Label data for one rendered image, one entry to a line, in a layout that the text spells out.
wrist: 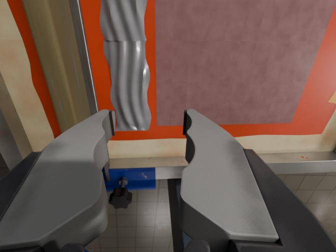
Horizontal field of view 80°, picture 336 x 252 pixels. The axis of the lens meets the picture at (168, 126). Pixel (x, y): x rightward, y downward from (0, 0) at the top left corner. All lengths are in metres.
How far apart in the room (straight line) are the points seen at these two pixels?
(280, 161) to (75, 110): 0.44
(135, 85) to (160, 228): 2.19
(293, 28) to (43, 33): 0.38
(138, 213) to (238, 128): 1.90
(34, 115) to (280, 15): 0.48
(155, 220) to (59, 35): 2.19
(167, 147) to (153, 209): 1.78
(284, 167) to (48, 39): 0.52
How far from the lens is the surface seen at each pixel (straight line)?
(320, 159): 0.60
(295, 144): 0.57
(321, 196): 2.76
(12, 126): 0.48
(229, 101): 0.44
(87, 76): 0.36
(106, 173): 0.42
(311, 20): 0.46
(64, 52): 0.31
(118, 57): 0.38
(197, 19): 0.38
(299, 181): 2.42
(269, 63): 0.44
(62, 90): 0.31
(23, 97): 0.47
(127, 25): 0.37
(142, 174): 0.45
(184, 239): 0.64
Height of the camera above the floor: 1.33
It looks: 59 degrees down
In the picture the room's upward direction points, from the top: 172 degrees clockwise
